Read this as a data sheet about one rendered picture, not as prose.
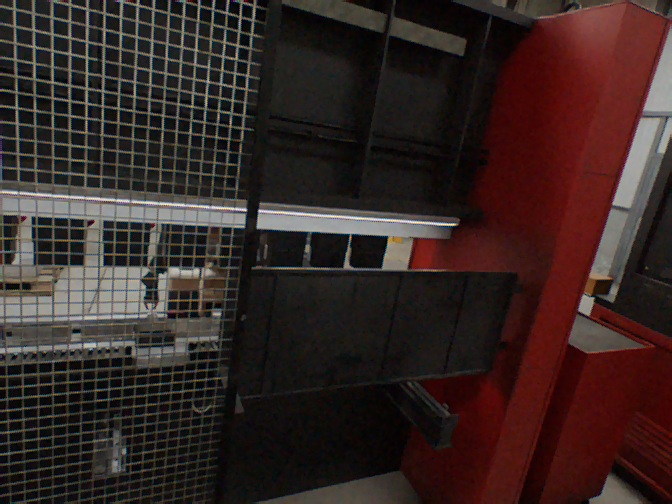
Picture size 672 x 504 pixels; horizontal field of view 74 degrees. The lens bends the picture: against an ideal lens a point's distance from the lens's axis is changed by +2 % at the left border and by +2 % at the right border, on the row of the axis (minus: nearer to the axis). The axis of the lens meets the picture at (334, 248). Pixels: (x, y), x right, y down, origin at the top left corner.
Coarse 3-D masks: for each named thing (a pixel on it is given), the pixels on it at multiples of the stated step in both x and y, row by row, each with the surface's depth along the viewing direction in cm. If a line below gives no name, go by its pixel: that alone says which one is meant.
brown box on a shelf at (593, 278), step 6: (594, 276) 294; (600, 276) 297; (588, 282) 292; (594, 282) 289; (600, 282) 291; (606, 282) 294; (612, 282) 297; (588, 288) 292; (594, 288) 290; (600, 288) 293; (606, 288) 296; (588, 294) 289; (594, 294) 292; (600, 294) 294; (606, 294) 297; (612, 294) 299
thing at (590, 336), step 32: (576, 320) 238; (576, 352) 197; (608, 352) 199; (640, 352) 210; (576, 384) 197; (608, 384) 207; (640, 384) 219; (544, 416) 211; (576, 416) 204; (608, 416) 216; (544, 448) 210; (576, 448) 212; (608, 448) 225; (544, 480) 210; (576, 480) 221
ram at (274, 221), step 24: (48, 216) 143; (72, 216) 145; (120, 216) 151; (168, 216) 158; (192, 216) 161; (216, 216) 165; (240, 216) 168; (264, 216) 172; (288, 216) 177; (312, 216) 181
